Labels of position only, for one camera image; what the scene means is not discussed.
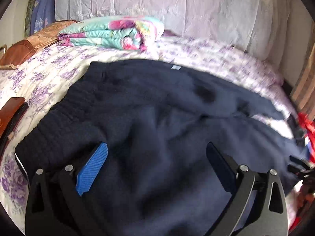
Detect beige checkered curtain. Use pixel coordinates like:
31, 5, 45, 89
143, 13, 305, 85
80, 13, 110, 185
289, 41, 315, 115

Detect white lace curtain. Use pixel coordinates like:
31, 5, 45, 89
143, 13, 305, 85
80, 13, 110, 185
55, 0, 289, 65

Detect dark navy pants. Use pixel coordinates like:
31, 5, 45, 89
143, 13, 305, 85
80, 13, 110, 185
16, 60, 305, 235

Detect folded colourful floral quilt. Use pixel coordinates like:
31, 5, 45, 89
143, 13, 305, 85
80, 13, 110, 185
58, 16, 164, 51

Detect purple floral bed sheet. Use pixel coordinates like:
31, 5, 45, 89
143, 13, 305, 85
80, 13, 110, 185
1, 37, 296, 232

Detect wooden bed frame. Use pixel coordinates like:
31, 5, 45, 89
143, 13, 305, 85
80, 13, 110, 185
1, 97, 28, 155

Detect blue patterned cloth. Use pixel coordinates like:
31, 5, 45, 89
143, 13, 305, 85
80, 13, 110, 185
31, 0, 56, 35

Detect red garment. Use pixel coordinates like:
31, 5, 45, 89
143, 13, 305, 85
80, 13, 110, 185
298, 113, 315, 164

